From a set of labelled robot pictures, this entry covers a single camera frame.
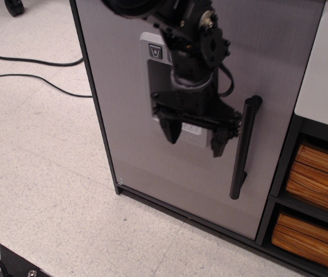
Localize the black bar door handle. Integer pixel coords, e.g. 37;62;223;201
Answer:
229;95;263;200

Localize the upper wooden drawer box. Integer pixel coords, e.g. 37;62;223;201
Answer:
286;143;328;211

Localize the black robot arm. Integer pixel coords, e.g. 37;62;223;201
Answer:
103;1;241;157

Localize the dark grey shelf unit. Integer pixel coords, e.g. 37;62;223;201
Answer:
256;115;328;276

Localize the black floor cable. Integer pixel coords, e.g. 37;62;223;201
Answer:
0;45;84;67
0;73;92;98

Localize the dark grey fridge cabinet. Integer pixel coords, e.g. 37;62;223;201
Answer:
69;0;268;246

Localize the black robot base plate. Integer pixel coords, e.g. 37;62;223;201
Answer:
0;244;50;277

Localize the grey toy fridge door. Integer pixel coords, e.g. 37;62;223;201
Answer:
71;1;325;239

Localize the grey water dispenser panel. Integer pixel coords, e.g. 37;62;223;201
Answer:
140;32;212;148

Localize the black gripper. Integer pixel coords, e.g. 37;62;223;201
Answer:
151;73;241;158

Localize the upper black floor cable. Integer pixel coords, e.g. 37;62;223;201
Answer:
0;45;84;67

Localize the black caster wheel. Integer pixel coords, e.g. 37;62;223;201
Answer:
4;0;25;17

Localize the lower black floor cable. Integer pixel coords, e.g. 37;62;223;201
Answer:
0;73;92;98

